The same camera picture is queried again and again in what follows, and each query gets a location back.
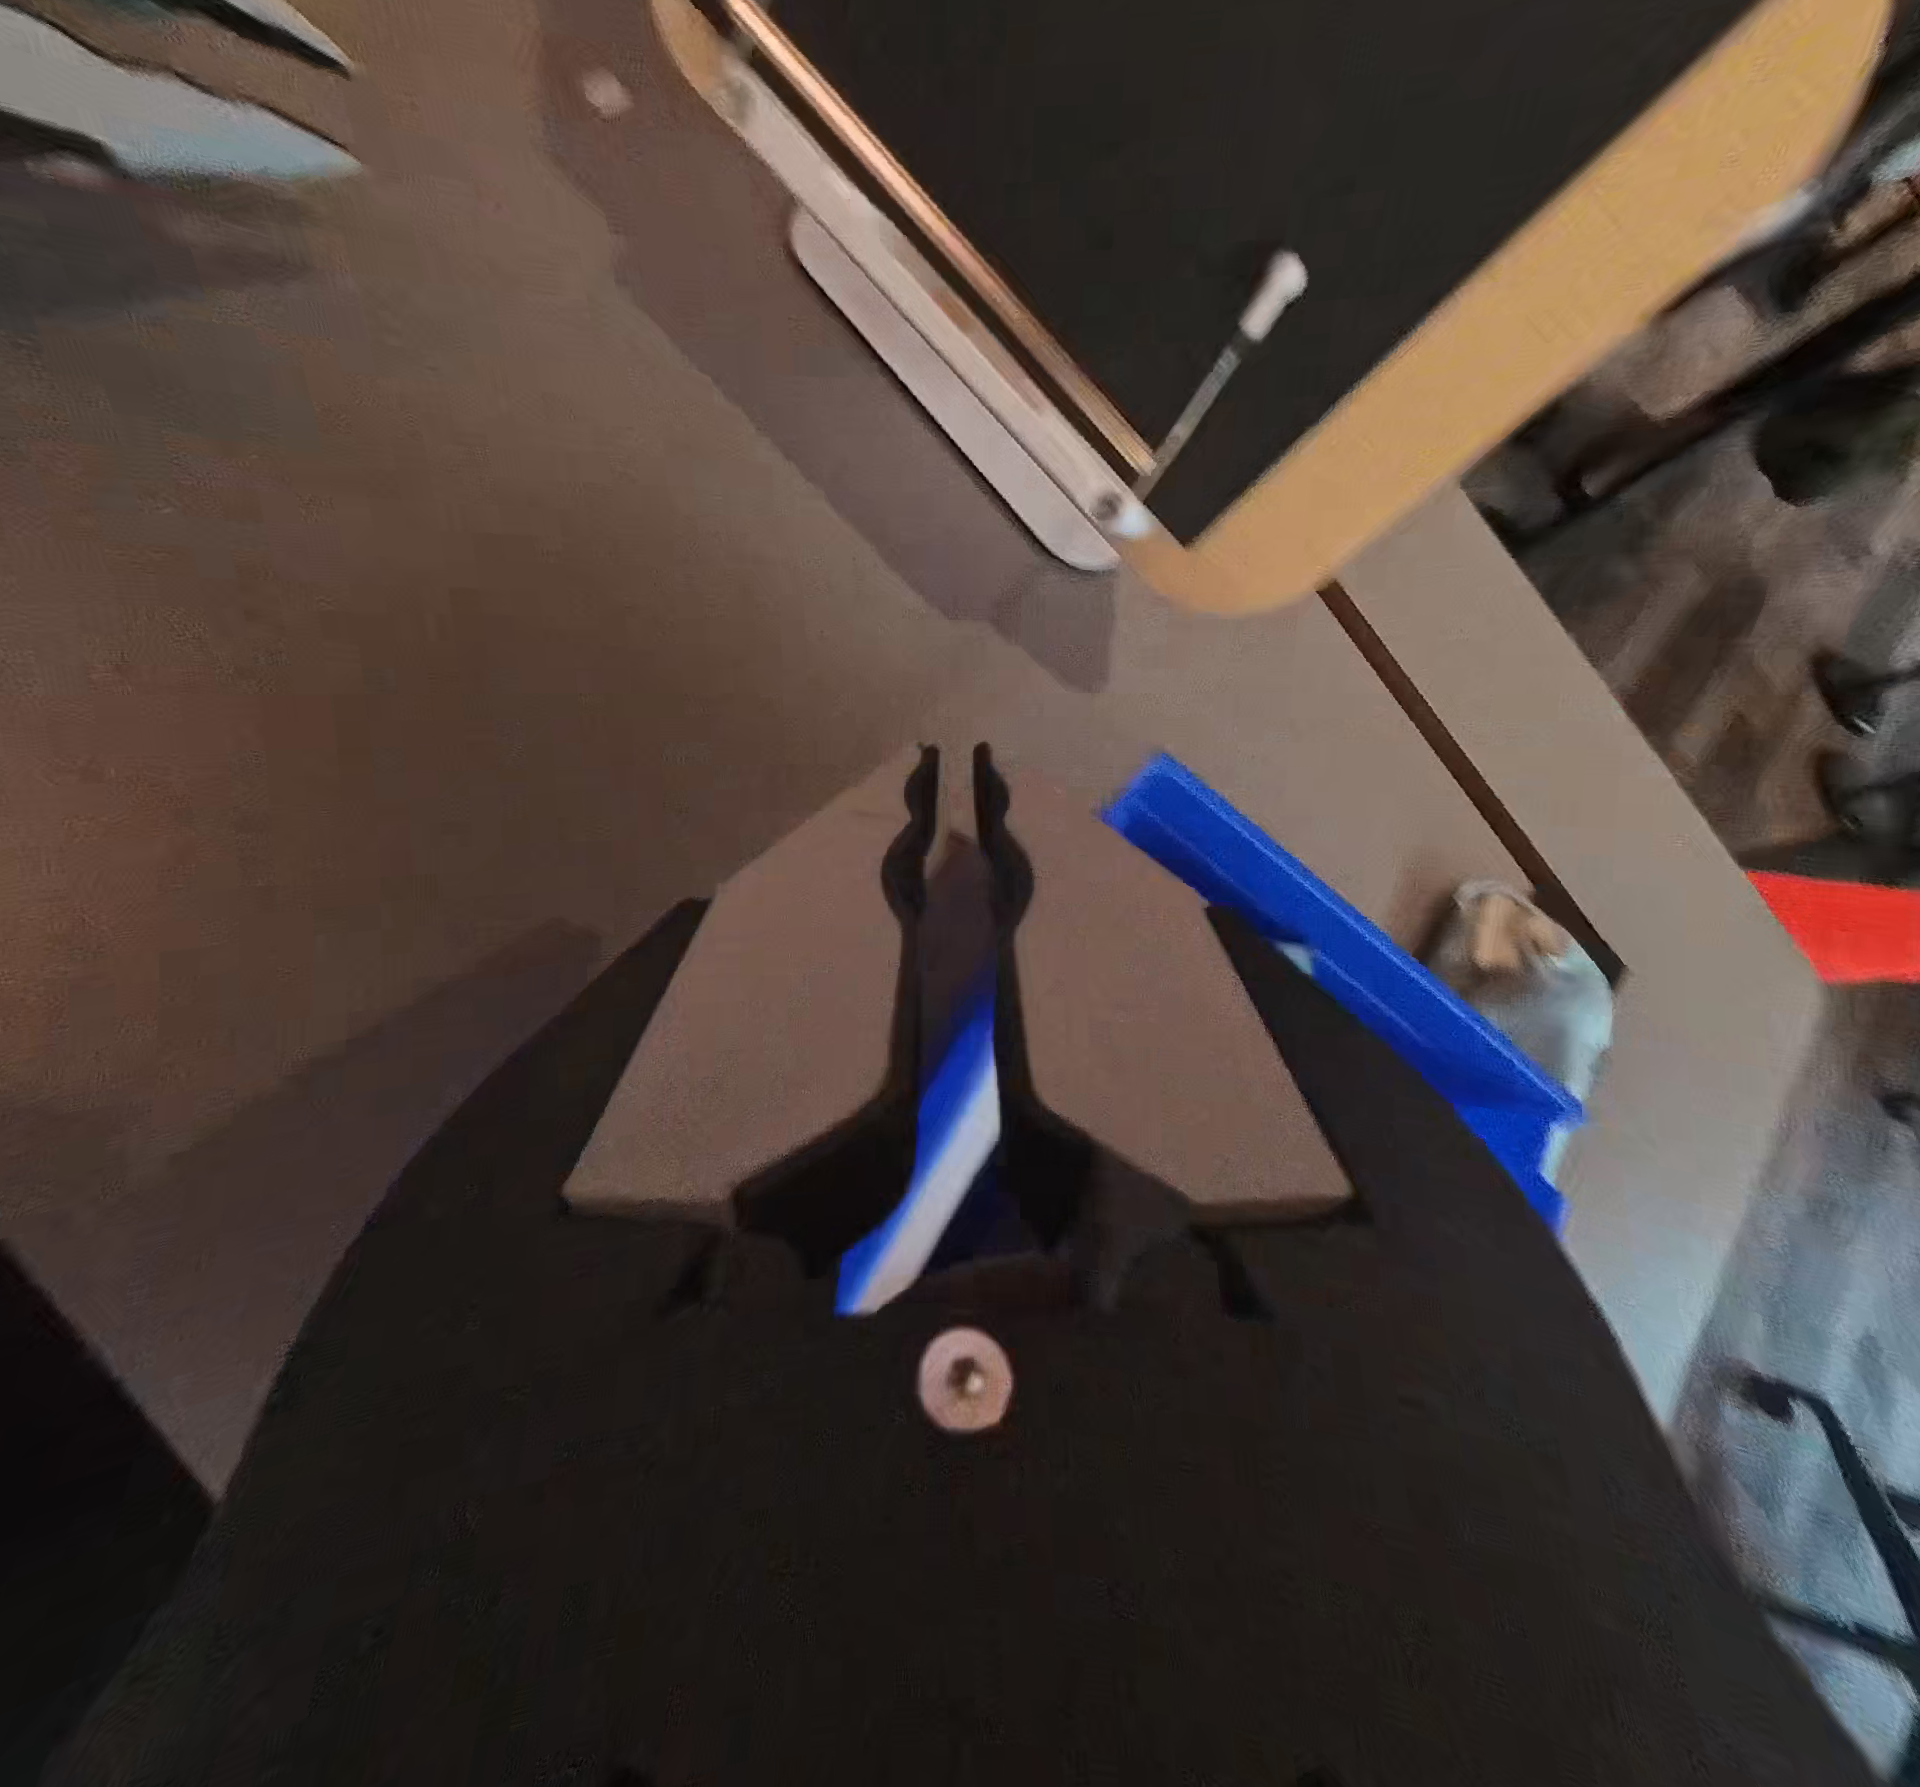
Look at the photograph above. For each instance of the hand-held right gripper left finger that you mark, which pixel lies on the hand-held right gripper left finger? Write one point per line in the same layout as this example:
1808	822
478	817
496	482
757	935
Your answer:
734	1053

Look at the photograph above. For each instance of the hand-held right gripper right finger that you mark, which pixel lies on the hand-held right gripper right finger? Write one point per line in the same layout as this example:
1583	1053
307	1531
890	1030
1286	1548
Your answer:
1185	1067

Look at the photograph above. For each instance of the large blue storage bin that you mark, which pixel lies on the large blue storage bin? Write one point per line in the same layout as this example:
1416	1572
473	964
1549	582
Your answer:
1351	948

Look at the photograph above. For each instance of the red plastic object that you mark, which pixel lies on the red plastic object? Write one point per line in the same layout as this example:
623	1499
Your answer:
1845	925

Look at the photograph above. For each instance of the small white hexagonal piece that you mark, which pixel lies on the small white hexagonal piece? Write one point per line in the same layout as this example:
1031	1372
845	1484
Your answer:
606	93

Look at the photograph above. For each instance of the black board with wooden rim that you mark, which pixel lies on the black board with wooden rim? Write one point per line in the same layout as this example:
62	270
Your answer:
1199	93

